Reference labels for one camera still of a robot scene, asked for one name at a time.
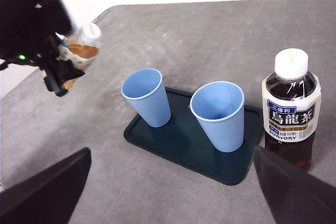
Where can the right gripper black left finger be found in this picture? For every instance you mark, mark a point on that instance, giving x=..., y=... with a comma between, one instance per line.
x=44, y=195

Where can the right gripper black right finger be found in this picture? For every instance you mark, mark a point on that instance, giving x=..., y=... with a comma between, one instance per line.
x=296, y=197

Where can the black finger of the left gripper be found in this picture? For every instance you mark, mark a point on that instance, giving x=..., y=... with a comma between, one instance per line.
x=71, y=70

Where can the pale jasmine oolong tea bottle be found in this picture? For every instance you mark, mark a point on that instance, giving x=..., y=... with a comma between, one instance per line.
x=84, y=51

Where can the dark oolong tea bottle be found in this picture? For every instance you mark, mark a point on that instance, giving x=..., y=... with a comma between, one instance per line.
x=290, y=119

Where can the blue ribbed plastic cup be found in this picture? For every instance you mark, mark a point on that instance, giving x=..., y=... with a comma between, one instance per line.
x=152, y=108
x=223, y=132

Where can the dark teal rectangular tray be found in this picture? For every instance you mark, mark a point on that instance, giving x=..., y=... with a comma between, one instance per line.
x=183, y=153

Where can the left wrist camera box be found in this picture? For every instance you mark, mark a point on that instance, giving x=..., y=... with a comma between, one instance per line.
x=60, y=11

